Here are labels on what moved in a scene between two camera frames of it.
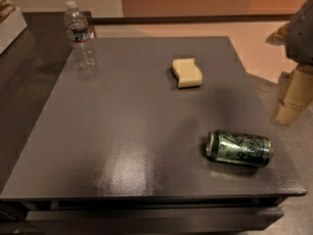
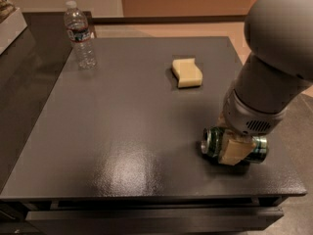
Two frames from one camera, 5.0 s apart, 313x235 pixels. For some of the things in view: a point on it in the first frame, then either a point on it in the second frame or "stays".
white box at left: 12,27 stays
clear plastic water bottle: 77,28 stays
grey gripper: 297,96 to 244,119
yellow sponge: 188,72 stays
